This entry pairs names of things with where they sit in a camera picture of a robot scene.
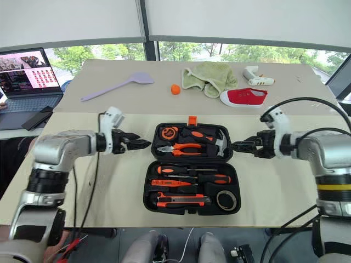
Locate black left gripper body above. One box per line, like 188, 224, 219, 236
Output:
111, 128, 131, 155

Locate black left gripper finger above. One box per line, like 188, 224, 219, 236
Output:
124, 132, 141, 143
126, 139, 152, 151

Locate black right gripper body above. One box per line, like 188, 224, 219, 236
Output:
253, 130, 278, 159

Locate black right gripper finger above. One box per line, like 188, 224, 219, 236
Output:
232, 136, 260, 147
233, 144, 260, 154

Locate black orange screwdriver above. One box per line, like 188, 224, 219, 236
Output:
156, 164, 219, 176
166, 173, 232, 186

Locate orange test pen screwdriver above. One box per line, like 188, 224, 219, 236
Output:
150, 179, 199, 188

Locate black tool case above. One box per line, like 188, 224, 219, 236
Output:
143, 122, 241, 216

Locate black tape roll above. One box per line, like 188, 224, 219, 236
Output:
216, 190, 238, 211

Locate black orange utility knife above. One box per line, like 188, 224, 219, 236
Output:
149, 191, 212, 209

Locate orange black tape measure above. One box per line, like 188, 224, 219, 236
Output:
160, 126, 179, 140

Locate red canvas shoe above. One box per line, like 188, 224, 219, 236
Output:
219, 87, 268, 108

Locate purple silicone spatula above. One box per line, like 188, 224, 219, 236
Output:
80, 72, 155, 102

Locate white glue gun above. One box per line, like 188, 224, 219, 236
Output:
242, 65, 275, 86

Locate green towel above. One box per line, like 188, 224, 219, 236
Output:
181, 61, 239, 99

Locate blue round object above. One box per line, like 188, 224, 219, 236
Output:
60, 79, 74, 93

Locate dark window pillar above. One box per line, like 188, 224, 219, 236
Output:
135, 0, 161, 62

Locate black smartphone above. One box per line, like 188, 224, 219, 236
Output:
21, 106, 54, 132

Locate grey rounded leg cover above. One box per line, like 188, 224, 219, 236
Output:
197, 232, 227, 263
120, 231, 168, 263

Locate black device under table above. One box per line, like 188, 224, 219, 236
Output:
229, 244, 254, 263

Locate open laptop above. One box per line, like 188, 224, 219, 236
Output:
0, 47, 64, 131

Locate white roller blind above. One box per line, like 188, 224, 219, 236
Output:
145, 0, 351, 54
0, 0, 146, 49

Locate claw hammer orange black handle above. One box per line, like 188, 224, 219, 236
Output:
180, 128, 229, 158

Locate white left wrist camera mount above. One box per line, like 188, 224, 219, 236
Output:
98, 106, 126, 156

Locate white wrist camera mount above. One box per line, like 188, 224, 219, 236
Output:
98, 106, 126, 156
259, 106, 291, 159

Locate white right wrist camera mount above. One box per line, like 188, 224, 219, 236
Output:
259, 106, 291, 159

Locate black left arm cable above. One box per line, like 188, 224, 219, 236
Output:
70, 111, 104, 263

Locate orange handled pliers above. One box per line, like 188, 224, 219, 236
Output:
157, 142, 203, 157

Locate black table frame bar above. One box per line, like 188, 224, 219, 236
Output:
64, 227, 118, 238
264, 226, 313, 236

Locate slanted black window frame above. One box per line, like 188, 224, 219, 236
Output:
325, 53, 351, 101

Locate white cable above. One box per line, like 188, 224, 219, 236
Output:
164, 227, 195, 263

